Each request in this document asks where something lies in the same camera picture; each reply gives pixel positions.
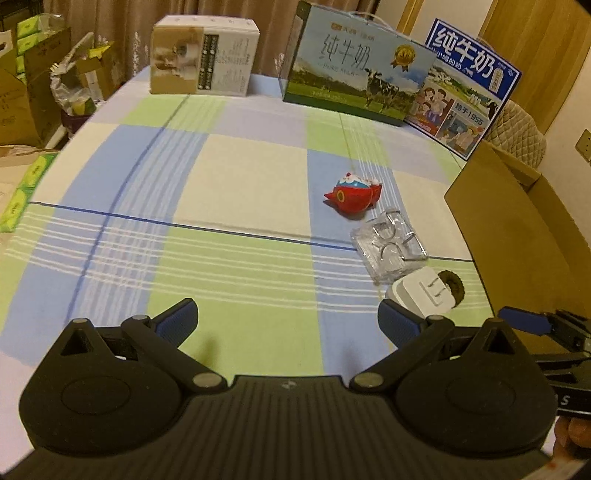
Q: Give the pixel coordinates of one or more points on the clear bag of hooks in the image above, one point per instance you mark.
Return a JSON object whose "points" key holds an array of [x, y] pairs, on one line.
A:
{"points": [[388, 247]]}

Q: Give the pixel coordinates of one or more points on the brown cardboard box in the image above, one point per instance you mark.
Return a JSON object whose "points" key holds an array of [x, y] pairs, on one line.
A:
{"points": [[508, 230]]}

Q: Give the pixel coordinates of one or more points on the trash bin with bag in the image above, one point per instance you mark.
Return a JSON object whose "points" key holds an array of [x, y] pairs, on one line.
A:
{"points": [[69, 87]]}

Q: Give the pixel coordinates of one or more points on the white charger plug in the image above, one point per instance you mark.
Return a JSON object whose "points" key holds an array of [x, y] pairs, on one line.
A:
{"points": [[415, 293]]}

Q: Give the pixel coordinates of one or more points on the cream embroidered bedsheet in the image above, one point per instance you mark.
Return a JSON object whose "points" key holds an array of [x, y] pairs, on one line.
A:
{"points": [[11, 177]]}

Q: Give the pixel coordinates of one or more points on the small open cardboard box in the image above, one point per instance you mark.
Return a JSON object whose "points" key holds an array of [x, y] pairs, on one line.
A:
{"points": [[99, 74]]}

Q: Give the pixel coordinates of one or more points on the beige wall socket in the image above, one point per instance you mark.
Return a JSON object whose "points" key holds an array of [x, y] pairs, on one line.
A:
{"points": [[585, 145]]}

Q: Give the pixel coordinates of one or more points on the checkered tablecloth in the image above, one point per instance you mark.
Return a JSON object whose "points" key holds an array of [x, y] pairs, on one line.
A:
{"points": [[207, 207]]}

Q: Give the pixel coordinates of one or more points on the dark hair scrunchie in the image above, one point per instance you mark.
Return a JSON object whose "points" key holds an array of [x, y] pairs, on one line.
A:
{"points": [[455, 286]]}

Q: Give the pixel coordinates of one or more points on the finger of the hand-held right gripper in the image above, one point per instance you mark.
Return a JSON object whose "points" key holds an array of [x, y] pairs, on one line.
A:
{"points": [[526, 319]]}

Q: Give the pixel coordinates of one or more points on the green tissue packs in carton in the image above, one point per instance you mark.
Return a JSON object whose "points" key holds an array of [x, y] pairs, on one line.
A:
{"points": [[34, 37]]}

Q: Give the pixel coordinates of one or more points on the green milk carton with cow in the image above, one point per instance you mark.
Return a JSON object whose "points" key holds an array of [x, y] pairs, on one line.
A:
{"points": [[351, 64]]}

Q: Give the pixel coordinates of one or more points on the beige printed carton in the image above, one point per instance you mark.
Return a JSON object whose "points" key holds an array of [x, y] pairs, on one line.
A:
{"points": [[203, 60]]}

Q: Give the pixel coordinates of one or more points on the brown curtain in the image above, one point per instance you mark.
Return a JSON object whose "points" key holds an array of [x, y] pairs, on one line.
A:
{"points": [[138, 18]]}

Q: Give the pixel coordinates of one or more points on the green tissue multipack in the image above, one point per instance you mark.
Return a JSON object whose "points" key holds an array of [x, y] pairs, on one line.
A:
{"points": [[27, 194]]}

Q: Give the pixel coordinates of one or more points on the person's right hand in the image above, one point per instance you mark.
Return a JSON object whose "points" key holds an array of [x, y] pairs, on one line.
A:
{"points": [[575, 436]]}

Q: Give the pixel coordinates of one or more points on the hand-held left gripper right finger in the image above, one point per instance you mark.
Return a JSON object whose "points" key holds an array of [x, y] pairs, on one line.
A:
{"points": [[398, 321]]}

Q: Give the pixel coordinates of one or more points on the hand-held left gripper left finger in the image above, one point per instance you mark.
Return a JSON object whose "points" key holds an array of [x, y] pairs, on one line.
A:
{"points": [[178, 321]]}

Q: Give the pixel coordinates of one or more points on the blue milk carton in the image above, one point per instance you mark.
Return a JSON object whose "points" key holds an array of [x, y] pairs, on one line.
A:
{"points": [[466, 92]]}

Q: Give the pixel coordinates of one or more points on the red toy figure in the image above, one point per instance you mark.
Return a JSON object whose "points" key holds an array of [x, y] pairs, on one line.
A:
{"points": [[351, 196]]}

